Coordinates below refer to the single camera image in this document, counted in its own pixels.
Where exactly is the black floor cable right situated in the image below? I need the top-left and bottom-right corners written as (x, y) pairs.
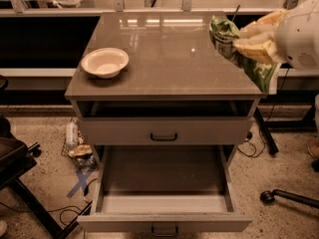
top-left (236, 129), bottom-right (267, 158)

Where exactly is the closed top drawer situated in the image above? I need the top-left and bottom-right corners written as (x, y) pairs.
top-left (79, 118), bottom-right (253, 145)

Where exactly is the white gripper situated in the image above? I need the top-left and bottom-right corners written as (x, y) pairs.
top-left (233, 0), bottom-right (319, 70)

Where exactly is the black floor cable left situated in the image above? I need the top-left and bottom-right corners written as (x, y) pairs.
top-left (0, 177), bottom-right (98, 227)

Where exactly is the green jalapeno chip bag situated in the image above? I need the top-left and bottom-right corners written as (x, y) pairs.
top-left (209, 16), bottom-right (276, 94)

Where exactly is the black floor cable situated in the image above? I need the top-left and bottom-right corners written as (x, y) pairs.
top-left (0, 177), bottom-right (98, 227)
top-left (236, 129), bottom-right (267, 158)

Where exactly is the black top drawer handle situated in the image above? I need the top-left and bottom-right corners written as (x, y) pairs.
top-left (150, 133), bottom-right (178, 141)

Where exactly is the grey drawer cabinet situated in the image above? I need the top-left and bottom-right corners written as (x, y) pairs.
top-left (66, 12), bottom-right (262, 160)

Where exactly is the black chair left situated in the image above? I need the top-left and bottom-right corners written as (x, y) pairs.
top-left (0, 75), bottom-right (93, 239)

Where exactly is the open middle drawer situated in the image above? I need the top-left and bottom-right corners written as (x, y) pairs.
top-left (78, 145), bottom-right (251, 234)

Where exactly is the white plastic bottle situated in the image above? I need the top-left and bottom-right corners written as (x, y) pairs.
top-left (66, 121), bottom-right (78, 147)

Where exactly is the black drawer handle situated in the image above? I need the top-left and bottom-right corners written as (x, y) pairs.
top-left (150, 133), bottom-right (178, 141)
top-left (152, 225), bottom-right (178, 238)

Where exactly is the black table leg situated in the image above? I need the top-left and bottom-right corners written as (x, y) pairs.
top-left (254, 108), bottom-right (279, 156)

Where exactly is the black chair caster leg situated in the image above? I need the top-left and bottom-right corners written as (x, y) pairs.
top-left (260, 189), bottom-right (319, 209)

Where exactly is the white paper bowl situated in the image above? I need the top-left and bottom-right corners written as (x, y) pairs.
top-left (81, 48), bottom-right (129, 79)

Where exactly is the black middle drawer handle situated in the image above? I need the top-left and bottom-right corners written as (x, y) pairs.
top-left (152, 225), bottom-right (178, 238)

